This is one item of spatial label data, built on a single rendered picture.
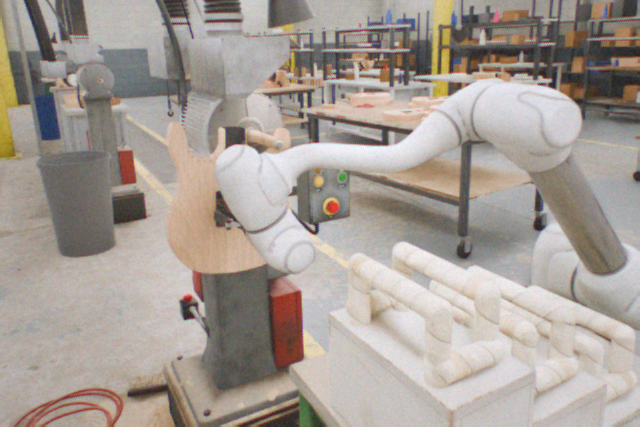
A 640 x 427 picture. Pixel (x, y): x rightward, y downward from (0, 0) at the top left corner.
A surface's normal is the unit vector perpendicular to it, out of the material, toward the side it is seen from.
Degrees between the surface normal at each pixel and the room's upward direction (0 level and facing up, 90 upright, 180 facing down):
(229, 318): 90
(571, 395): 0
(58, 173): 93
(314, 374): 0
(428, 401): 90
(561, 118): 85
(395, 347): 0
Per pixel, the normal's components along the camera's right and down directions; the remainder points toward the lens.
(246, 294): 0.47, 0.22
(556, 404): -0.03, -0.96
